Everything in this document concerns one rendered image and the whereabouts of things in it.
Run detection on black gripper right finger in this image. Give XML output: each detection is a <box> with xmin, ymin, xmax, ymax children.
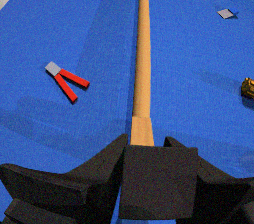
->
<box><xmin>163</xmin><ymin>137</ymin><xmax>254</xmax><ymax>224</ymax></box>

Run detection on orange long-handled scraper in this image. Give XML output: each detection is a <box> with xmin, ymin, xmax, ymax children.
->
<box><xmin>118</xmin><ymin>0</ymin><xmax>198</xmax><ymax>221</ymax></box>

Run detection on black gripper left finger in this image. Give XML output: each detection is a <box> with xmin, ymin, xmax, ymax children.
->
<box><xmin>0</xmin><ymin>133</ymin><xmax>128</xmax><ymax>224</ymax></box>

